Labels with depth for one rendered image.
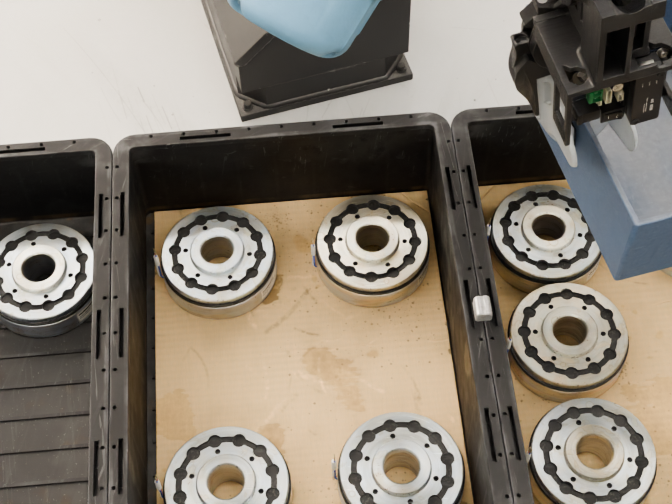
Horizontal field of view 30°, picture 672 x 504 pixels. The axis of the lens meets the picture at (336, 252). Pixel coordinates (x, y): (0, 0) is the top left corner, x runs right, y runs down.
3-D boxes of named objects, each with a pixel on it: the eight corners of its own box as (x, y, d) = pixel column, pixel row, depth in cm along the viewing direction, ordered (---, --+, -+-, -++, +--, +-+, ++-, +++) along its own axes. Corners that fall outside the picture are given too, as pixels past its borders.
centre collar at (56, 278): (14, 248, 113) (12, 245, 113) (69, 245, 113) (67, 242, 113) (10, 296, 111) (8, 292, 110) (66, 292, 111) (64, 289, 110)
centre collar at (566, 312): (533, 314, 109) (533, 311, 108) (587, 303, 109) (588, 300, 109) (550, 364, 106) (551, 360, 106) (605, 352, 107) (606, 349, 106)
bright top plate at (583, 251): (485, 190, 117) (486, 186, 116) (593, 185, 117) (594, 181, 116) (498, 283, 111) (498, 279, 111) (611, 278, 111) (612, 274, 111)
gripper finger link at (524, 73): (514, 122, 83) (517, 35, 76) (507, 104, 84) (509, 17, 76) (582, 104, 83) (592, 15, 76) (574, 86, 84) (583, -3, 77)
